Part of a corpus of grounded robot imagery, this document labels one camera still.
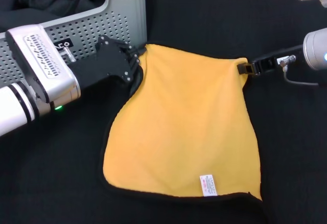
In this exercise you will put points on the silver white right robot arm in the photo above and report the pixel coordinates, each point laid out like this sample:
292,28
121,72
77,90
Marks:
315,50

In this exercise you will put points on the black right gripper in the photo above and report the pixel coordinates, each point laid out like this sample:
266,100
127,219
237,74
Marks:
270,61

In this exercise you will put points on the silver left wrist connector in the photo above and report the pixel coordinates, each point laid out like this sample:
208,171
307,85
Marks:
67,53

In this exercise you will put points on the black tablecloth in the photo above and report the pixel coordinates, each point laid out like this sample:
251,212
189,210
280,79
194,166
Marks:
204,17

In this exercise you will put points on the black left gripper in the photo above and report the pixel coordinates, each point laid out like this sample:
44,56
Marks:
107,63

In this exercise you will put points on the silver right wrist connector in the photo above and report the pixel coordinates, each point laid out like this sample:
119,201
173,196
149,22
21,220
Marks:
286,60

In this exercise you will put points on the yellow grey towel black edging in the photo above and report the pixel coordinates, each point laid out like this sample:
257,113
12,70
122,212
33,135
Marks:
184,121

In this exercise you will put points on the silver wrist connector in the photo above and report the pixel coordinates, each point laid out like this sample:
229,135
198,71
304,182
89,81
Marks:
286,60
67,53

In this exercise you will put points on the grey perforated storage box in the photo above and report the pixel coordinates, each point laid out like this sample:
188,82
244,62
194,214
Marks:
115,17

